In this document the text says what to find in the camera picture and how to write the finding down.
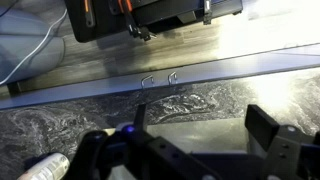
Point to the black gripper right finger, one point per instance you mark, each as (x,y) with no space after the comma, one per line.
(261,126)

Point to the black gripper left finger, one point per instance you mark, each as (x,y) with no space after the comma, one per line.
(139,121)

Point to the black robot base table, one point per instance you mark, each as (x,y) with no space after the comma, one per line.
(157,15)

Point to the grey cabinet front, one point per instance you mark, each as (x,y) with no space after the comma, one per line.
(287,59)

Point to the orange black clamp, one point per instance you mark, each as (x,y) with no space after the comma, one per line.
(89,13)
(134,30)

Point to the white spice shaker bottle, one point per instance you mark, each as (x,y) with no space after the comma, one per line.
(51,166)

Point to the grey trash bin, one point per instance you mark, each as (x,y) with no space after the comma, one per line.
(28,46)

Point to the left silver cabinet handle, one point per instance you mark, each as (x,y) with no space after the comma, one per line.
(148,80)

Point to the silver cabinet handle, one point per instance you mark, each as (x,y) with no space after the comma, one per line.
(148,80)
(172,78)

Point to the right silver cabinet handle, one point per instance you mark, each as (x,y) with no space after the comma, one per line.
(172,78)

